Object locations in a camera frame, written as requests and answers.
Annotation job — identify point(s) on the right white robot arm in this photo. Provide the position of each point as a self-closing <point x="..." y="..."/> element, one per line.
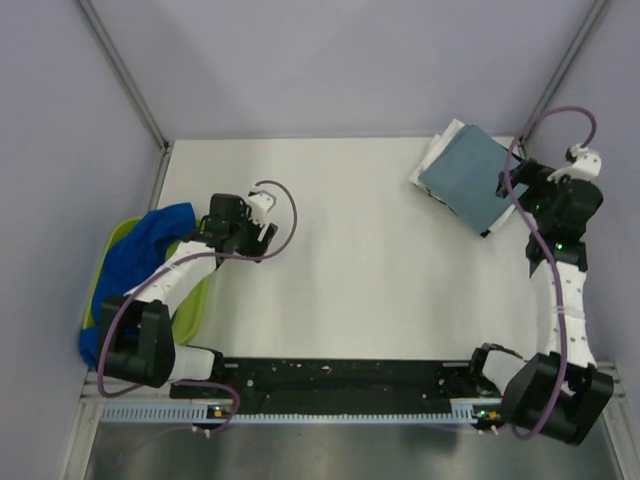
<point x="558" y="392"/>

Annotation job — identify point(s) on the white floral folded t shirt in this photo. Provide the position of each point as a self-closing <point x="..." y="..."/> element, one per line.
<point x="435" y="150"/>

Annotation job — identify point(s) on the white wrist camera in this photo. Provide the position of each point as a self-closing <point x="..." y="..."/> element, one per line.
<point x="261" y="204"/>
<point x="584" y="164"/>

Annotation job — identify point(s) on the grey-blue t shirt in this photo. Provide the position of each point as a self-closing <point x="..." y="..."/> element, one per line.
<point x="467" y="175"/>

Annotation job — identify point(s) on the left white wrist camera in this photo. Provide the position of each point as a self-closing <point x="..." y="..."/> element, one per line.
<point x="261" y="204"/>

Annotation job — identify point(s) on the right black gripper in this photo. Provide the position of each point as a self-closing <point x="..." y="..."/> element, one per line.
<point x="532" y="175"/>

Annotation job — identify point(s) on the right aluminium frame post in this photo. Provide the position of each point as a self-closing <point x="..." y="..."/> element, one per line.
<point x="588" y="27"/>

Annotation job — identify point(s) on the left aluminium frame post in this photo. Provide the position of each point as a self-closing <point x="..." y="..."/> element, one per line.
<point x="121" y="72"/>

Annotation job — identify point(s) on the light blue cable duct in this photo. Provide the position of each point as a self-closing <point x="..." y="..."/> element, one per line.
<point x="453" y="412"/>

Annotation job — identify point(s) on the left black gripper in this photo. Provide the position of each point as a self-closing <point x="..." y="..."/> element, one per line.
<point x="255" y="248"/>

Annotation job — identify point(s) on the royal blue t shirt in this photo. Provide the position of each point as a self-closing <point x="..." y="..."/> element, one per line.
<point x="131" y="260"/>

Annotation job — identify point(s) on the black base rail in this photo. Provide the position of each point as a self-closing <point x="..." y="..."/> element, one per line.
<point x="336" y="386"/>

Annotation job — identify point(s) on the aluminium frame post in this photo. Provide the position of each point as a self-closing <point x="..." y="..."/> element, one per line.
<point x="121" y="72"/>
<point x="588" y="27"/>

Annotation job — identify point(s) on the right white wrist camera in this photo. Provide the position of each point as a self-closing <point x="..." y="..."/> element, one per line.
<point x="584" y="164"/>

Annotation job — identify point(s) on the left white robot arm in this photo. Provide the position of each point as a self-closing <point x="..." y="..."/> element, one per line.
<point x="136" y="342"/>

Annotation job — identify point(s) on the green plastic tray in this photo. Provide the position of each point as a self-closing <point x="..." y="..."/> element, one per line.
<point x="187" y="317"/>

